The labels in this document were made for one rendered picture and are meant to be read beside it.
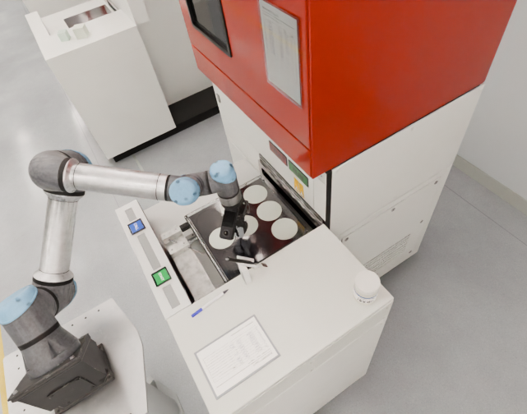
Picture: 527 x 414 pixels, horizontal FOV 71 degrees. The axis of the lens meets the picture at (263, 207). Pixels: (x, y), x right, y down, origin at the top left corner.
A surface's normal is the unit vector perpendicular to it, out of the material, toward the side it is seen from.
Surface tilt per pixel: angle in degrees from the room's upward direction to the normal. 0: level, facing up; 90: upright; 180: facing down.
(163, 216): 0
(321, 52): 90
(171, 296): 0
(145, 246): 0
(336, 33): 90
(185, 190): 49
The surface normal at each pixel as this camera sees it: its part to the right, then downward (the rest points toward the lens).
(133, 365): -0.12, -0.61
